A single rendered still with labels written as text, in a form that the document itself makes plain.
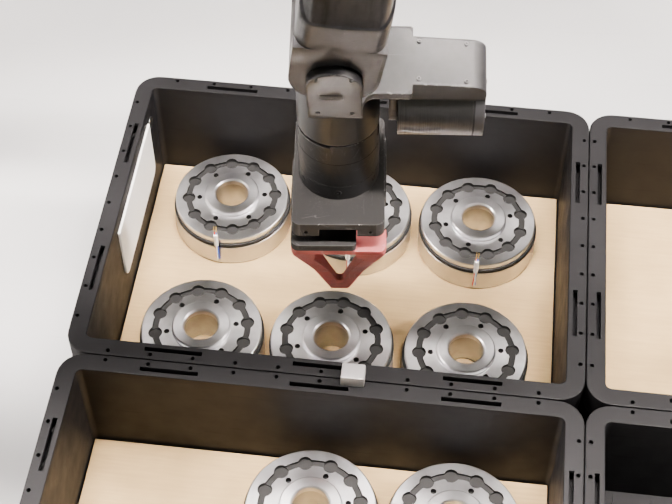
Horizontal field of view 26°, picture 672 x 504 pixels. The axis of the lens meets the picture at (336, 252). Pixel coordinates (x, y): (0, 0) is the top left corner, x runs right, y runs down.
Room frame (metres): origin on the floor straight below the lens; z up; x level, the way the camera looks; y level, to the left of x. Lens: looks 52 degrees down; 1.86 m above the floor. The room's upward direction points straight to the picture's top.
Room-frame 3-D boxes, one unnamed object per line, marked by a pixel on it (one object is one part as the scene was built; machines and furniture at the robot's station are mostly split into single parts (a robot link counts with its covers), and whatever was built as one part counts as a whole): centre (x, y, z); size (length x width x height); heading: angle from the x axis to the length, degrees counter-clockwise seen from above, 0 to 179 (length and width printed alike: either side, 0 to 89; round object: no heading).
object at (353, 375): (0.60, -0.01, 0.94); 0.02 x 0.01 x 0.01; 83
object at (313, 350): (0.69, 0.00, 0.86); 0.05 x 0.05 x 0.01
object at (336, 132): (0.69, -0.01, 1.15); 0.07 x 0.06 x 0.07; 88
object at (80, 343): (0.75, -0.01, 0.92); 0.40 x 0.30 x 0.02; 83
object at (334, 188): (0.69, 0.00, 1.09); 0.10 x 0.07 x 0.07; 179
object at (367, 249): (0.67, 0.00, 1.02); 0.07 x 0.07 x 0.09; 89
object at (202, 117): (0.75, -0.01, 0.87); 0.40 x 0.30 x 0.11; 83
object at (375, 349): (0.69, 0.00, 0.86); 0.10 x 0.10 x 0.01
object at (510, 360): (0.67, -0.11, 0.86); 0.10 x 0.10 x 0.01
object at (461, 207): (0.81, -0.13, 0.86); 0.05 x 0.05 x 0.01
